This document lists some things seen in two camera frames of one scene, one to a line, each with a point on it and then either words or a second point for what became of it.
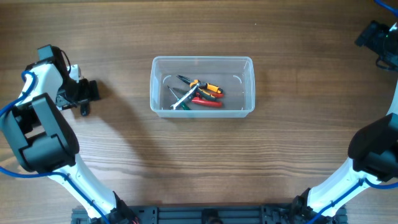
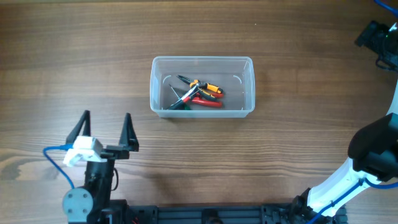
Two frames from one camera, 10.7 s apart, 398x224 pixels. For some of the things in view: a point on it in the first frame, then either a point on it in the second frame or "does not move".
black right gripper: [373, 42] does not move
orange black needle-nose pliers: [202, 87] does not move
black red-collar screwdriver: [85, 109] → [180, 105]
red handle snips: [201, 100] does not move
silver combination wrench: [183, 98] does not move
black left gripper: [89, 93] → [127, 140]
